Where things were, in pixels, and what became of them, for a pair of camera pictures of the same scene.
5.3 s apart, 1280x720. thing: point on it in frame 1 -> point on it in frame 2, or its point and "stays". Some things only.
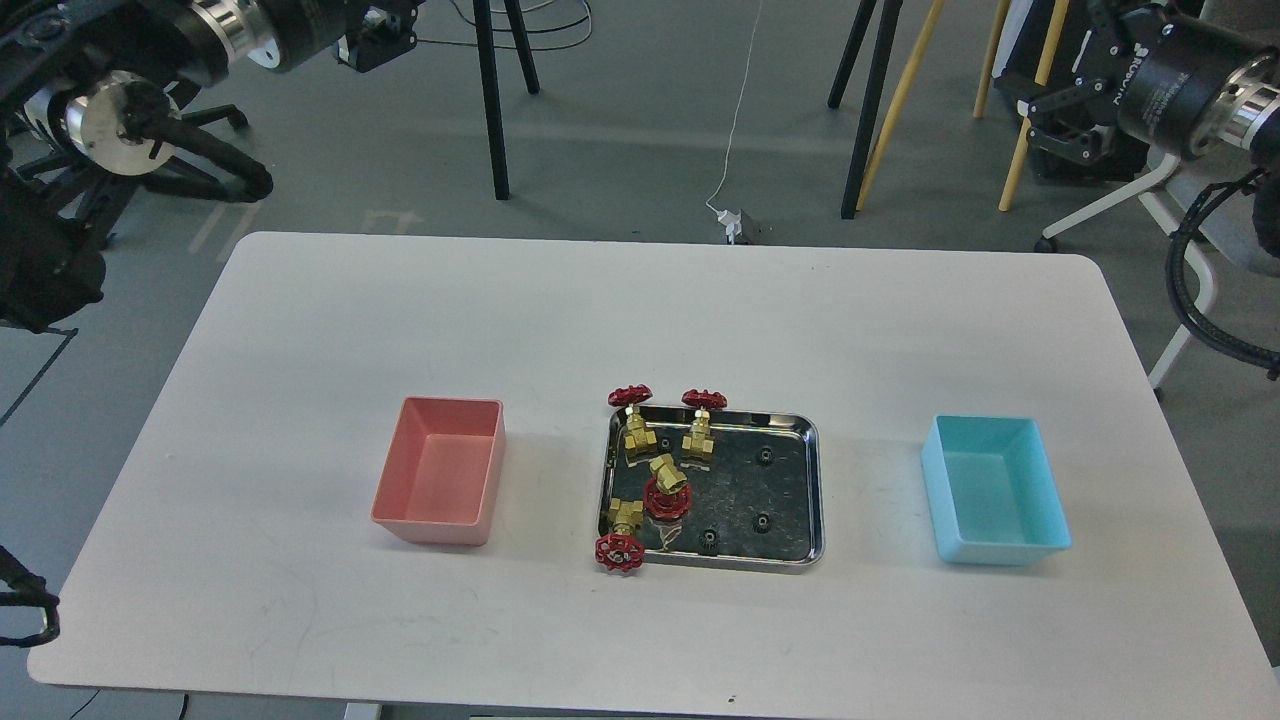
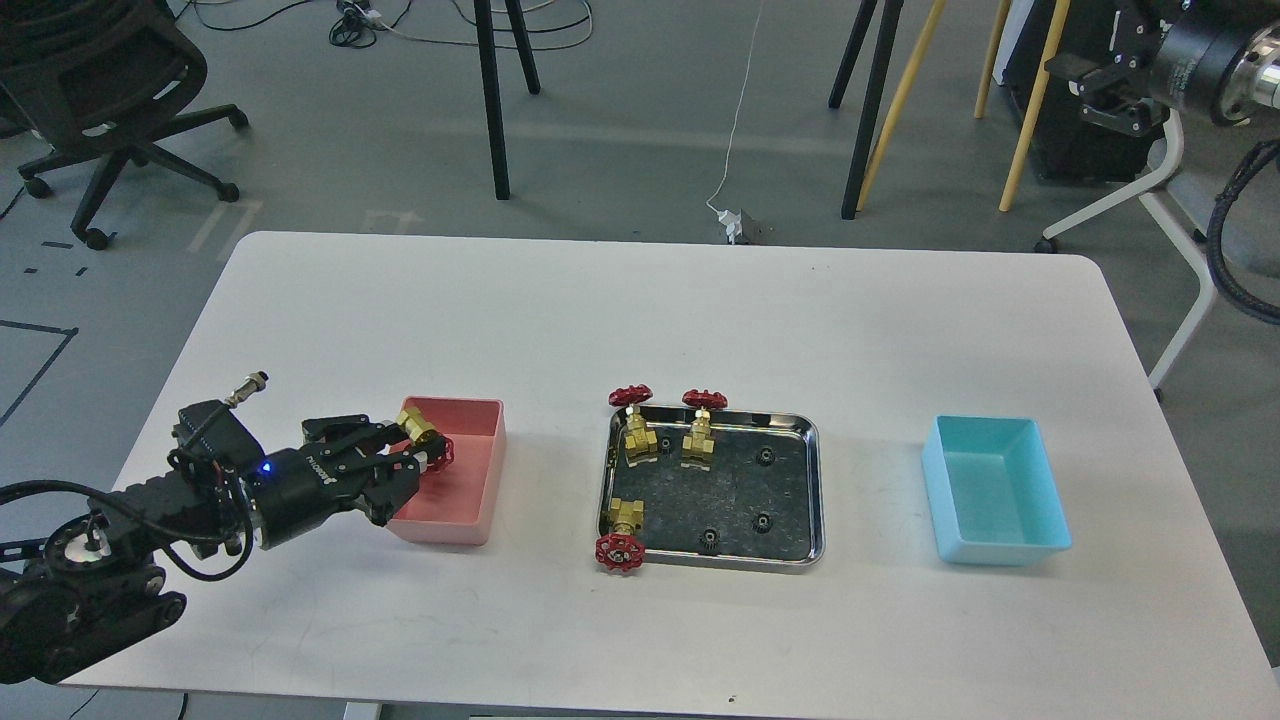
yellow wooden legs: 933,10 stays
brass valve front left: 623,549 stays
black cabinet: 1016,75 stays
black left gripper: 377,30 -> 289,488
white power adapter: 732,222 stays
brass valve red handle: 668,496 -> 437,449
